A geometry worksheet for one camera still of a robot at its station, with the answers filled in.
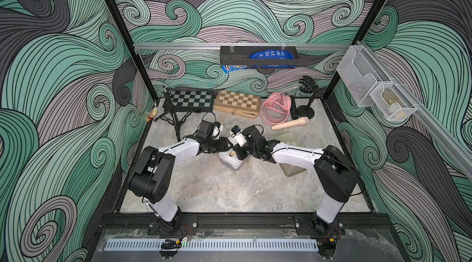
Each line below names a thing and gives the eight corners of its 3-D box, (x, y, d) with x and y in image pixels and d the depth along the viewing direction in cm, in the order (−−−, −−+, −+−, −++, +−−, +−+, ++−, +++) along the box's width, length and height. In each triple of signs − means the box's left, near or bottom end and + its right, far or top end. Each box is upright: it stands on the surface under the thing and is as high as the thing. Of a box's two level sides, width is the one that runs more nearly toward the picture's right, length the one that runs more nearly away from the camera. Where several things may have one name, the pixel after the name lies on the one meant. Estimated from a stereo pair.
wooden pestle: (273, 132, 104) (274, 129, 102) (271, 128, 106) (271, 125, 104) (308, 123, 109) (309, 120, 107) (305, 119, 111) (306, 116, 109)
